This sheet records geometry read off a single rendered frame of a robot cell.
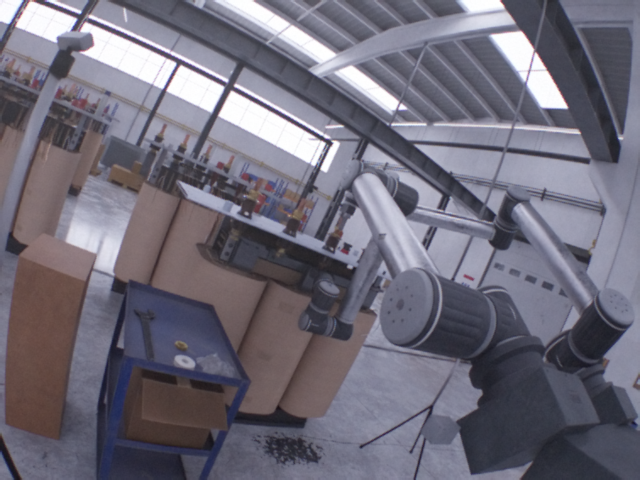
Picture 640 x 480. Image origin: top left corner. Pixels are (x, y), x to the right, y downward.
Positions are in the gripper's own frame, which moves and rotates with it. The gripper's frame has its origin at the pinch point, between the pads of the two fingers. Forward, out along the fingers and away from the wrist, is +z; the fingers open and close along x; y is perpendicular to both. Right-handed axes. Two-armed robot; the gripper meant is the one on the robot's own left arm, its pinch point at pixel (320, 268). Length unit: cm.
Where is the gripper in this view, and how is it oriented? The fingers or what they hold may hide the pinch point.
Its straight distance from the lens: 197.6
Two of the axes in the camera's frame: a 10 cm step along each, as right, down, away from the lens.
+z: -0.7, -3.1, 9.5
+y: 4.4, -8.6, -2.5
